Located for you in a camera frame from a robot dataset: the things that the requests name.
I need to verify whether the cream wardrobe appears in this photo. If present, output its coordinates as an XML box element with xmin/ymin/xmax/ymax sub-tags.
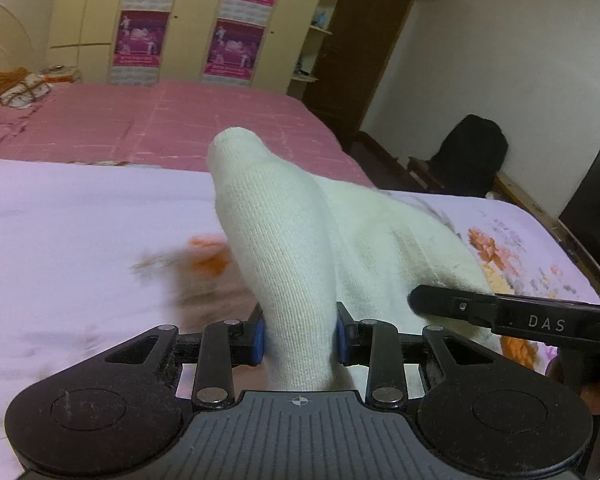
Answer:
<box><xmin>47</xmin><ymin>0</ymin><xmax>316</xmax><ymax>93</ymax></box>

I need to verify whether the dark brown door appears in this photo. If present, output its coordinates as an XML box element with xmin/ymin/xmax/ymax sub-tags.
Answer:
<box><xmin>302</xmin><ymin>0</ymin><xmax>414</xmax><ymax>145</ymax></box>

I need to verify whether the floral lilac bed sheet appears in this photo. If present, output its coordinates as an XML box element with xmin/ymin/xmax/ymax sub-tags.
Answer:
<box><xmin>0</xmin><ymin>160</ymin><xmax>596</xmax><ymax>479</ymax></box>

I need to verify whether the pale green knit sweater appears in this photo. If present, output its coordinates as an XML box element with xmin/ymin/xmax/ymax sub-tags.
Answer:
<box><xmin>207</xmin><ymin>128</ymin><xmax>490</xmax><ymax>391</ymax></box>

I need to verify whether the corner shelf unit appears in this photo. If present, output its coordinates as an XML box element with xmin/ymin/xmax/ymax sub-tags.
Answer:
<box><xmin>287</xmin><ymin>0</ymin><xmax>338</xmax><ymax>100</ymax></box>

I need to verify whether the black chair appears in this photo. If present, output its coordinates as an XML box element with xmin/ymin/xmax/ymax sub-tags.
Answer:
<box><xmin>406</xmin><ymin>114</ymin><xmax>508</xmax><ymax>197</ymax></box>

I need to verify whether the pink checked bed cover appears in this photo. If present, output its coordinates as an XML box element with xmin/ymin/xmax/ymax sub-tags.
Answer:
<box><xmin>0</xmin><ymin>81</ymin><xmax>370</xmax><ymax>185</ymax></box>

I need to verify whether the lower right pink poster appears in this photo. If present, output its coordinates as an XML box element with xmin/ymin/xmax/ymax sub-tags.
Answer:
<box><xmin>202</xmin><ymin>18</ymin><xmax>265</xmax><ymax>87</ymax></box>

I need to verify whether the cream wooden headboard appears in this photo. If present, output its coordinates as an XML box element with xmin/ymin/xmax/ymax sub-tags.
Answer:
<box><xmin>0</xmin><ymin>3</ymin><xmax>34</xmax><ymax>72</ymax></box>

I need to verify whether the lower left pink poster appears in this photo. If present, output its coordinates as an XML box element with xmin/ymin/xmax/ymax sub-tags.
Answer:
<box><xmin>108</xmin><ymin>10</ymin><xmax>170</xmax><ymax>87</ymax></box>

